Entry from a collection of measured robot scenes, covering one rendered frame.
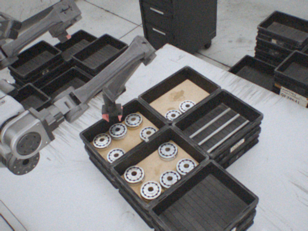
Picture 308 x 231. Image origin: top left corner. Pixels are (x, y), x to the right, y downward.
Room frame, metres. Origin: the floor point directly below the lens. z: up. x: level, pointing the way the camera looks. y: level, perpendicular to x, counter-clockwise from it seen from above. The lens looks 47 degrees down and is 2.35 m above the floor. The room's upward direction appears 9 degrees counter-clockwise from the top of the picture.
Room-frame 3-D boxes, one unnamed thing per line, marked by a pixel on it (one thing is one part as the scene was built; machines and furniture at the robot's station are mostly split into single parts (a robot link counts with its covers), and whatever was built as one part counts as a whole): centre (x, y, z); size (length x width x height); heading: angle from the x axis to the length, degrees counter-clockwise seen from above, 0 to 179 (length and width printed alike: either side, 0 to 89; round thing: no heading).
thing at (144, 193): (0.92, 0.07, 0.86); 0.10 x 0.10 x 0.01
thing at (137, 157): (1.02, 0.01, 0.87); 0.40 x 0.30 x 0.11; 123
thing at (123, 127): (1.34, 0.21, 0.86); 0.10 x 0.10 x 0.01
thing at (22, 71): (2.54, 0.92, 0.37); 0.40 x 0.30 x 0.45; 130
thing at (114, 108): (1.34, 0.21, 1.05); 0.10 x 0.07 x 0.07; 85
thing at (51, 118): (0.91, 0.37, 1.45); 0.09 x 0.08 x 0.12; 40
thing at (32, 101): (1.97, 0.97, 0.37); 0.40 x 0.30 x 0.45; 130
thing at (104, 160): (1.27, 0.17, 0.92); 0.40 x 0.30 x 0.02; 123
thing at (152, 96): (1.49, -0.17, 0.87); 0.40 x 0.30 x 0.11; 123
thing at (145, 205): (1.02, 0.01, 0.92); 0.40 x 0.30 x 0.02; 123
